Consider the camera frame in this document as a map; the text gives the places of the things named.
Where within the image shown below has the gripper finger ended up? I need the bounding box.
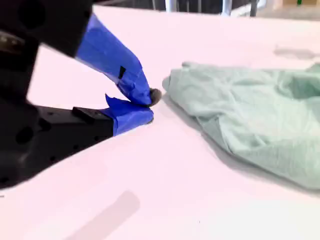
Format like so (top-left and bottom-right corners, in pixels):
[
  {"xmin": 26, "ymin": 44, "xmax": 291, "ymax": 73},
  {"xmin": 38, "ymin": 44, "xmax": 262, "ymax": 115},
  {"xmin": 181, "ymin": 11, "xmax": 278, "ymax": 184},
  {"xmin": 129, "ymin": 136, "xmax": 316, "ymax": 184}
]
[
  {"xmin": 34, "ymin": 93, "xmax": 155, "ymax": 173},
  {"xmin": 17, "ymin": 0, "xmax": 163, "ymax": 108}
]

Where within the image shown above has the pale green T-shirt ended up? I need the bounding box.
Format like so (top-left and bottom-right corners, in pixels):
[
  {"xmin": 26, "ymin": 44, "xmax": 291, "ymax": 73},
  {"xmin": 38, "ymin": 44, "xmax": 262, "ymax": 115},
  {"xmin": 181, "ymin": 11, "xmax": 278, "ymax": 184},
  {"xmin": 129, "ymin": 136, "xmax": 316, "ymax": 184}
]
[{"xmin": 161, "ymin": 61, "xmax": 320, "ymax": 191}]

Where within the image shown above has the white metal leg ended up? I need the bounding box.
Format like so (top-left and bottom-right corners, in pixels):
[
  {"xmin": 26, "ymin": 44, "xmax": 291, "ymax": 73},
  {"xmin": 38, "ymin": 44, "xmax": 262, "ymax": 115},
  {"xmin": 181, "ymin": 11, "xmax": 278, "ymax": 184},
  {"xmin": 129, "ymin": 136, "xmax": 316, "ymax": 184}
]
[
  {"xmin": 165, "ymin": 0, "xmax": 177, "ymax": 13},
  {"xmin": 219, "ymin": 0, "xmax": 233, "ymax": 16}
]

